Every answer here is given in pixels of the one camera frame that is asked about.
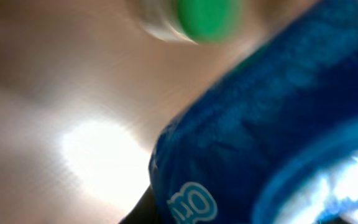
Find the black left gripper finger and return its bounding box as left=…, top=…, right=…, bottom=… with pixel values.
left=119, top=187, right=163, bottom=224

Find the blue Oreo cookie pack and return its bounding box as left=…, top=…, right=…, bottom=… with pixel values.
left=149, top=1, right=358, bottom=223

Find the green lid white jar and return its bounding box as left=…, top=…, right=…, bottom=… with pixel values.
left=137, top=0, right=244, bottom=43

